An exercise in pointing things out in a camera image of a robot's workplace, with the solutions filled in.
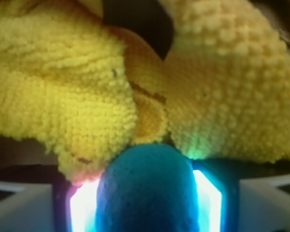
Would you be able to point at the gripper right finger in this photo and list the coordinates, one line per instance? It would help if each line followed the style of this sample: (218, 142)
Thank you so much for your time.
(236, 196)

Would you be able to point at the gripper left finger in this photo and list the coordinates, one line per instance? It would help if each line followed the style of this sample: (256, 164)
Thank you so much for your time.
(38, 198)

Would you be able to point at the blue foam ball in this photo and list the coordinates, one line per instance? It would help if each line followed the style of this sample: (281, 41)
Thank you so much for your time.
(148, 188)

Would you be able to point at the yellow terry cloth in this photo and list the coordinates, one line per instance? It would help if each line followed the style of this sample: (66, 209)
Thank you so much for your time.
(87, 91)

